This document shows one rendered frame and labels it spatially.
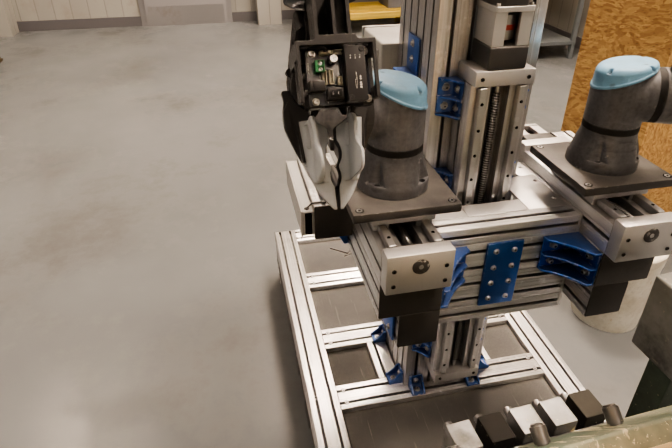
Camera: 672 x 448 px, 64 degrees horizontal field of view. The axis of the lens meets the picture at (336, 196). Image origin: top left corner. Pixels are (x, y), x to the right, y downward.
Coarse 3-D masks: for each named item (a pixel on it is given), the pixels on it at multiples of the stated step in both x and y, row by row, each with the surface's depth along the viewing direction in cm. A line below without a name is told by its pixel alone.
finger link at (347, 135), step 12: (348, 120) 52; (360, 120) 53; (336, 132) 52; (348, 132) 52; (360, 132) 53; (336, 144) 53; (348, 144) 52; (360, 144) 49; (348, 156) 52; (360, 156) 49; (336, 168) 54; (348, 168) 52; (360, 168) 49; (348, 180) 53; (348, 192) 53
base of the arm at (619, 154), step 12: (576, 132) 121; (588, 132) 116; (600, 132) 114; (612, 132) 113; (624, 132) 112; (636, 132) 114; (576, 144) 119; (588, 144) 116; (600, 144) 115; (612, 144) 114; (624, 144) 114; (636, 144) 115; (576, 156) 119; (588, 156) 116; (600, 156) 116; (612, 156) 114; (624, 156) 114; (636, 156) 116; (588, 168) 117; (600, 168) 116; (612, 168) 115; (624, 168) 115; (636, 168) 118
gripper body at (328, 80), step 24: (288, 0) 50; (312, 0) 45; (336, 0) 48; (312, 24) 46; (336, 24) 48; (312, 48) 46; (336, 48) 48; (360, 48) 46; (288, 72) 52; (312, 72) 47; (336, 72) 48; (360, 72) 46; (312, 96) 47; (336, 96) 47; (360, 96) 47
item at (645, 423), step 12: (660, 408) 90; (624, 420) 86; (636, 420) 83; (648, 420) 80; (660, 420) 78; (576, 432) 85; (588, 432) 82; (600, 432) 79; (612, 432) 77; (624, 432) 77; (636, 432) 77; (648, 432) 77; (660, 432) 77; (528, 444) 85; (552, 444) 79; (564, 444) 76; (576, 444) 75; (588, 444) 75; (600, 444) 75; (612, 444) 76; (624, 444) 76; (636, 444) 76; (648, 444) 76; (660, 444) 77
